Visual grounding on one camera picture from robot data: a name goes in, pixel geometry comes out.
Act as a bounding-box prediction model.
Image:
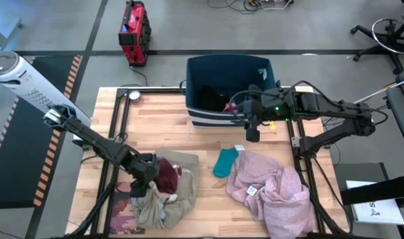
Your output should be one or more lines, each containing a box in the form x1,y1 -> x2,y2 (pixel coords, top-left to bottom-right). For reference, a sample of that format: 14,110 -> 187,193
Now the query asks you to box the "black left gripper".
128,153 -> 161,199

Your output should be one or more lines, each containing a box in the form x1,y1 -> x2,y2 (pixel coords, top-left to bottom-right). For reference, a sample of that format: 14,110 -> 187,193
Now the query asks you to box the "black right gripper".
228,98 -> 268,125

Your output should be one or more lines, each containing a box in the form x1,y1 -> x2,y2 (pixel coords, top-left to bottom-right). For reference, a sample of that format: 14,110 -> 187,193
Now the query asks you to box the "maroon garment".
154,157 -> 183,195

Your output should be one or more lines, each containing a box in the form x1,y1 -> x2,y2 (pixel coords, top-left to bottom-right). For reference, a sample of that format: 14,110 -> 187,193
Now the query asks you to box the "pink purple printed cloth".
109,181 -> 147,236

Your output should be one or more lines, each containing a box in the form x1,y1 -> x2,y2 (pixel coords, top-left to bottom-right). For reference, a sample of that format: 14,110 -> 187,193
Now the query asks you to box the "teal sock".
212,147 -> 239,179

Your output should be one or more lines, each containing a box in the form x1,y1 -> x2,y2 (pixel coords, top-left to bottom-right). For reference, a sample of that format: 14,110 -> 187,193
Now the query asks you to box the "lilac pink knit sweater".
226,149 -> 317,239

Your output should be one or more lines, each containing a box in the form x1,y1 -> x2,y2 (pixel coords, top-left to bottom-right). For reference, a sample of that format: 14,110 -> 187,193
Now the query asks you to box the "black garment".
197,84 -> 232,113

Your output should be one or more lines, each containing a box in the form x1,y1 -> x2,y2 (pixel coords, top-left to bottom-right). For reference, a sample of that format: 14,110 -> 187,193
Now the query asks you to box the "navy white striped fabric basket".
180,54 -> 277,129

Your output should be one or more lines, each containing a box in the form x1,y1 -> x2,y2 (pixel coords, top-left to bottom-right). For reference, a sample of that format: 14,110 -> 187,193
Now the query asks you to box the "black orange-striped floor mat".
0,54 -> 84,209

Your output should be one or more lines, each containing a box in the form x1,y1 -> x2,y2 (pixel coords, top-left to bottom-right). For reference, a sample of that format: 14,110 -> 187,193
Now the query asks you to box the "red black portable case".
117,0 -> 153,67

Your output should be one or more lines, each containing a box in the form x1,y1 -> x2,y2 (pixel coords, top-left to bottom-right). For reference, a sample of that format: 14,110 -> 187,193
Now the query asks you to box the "pale long stick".
353,74 -> 404,104

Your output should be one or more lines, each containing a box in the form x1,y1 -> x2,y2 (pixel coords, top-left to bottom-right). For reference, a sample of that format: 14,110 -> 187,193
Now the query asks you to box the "white tower fan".
0,50 -> 92,127

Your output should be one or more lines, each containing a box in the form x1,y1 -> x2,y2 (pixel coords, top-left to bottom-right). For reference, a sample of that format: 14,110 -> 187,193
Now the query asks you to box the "black beam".
340,173 -> 404,206

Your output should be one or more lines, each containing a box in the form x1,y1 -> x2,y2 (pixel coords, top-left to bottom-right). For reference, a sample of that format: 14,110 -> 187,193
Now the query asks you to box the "black office chair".
350,0 -> 404,76

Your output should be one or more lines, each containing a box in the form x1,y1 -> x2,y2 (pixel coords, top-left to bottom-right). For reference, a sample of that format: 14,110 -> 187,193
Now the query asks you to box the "white paper sheet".
346,180 -> 404,226

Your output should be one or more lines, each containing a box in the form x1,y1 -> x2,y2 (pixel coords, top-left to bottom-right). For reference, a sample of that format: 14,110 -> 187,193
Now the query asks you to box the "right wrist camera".
243,114 -> 261,143

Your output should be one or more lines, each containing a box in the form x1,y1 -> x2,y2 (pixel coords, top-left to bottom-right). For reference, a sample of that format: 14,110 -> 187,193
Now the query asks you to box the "black power cable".
128,64 -> 149,88

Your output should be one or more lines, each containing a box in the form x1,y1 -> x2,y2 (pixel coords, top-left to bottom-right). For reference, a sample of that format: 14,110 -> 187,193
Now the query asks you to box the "floor cable bundle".
206,0 -> 295,15

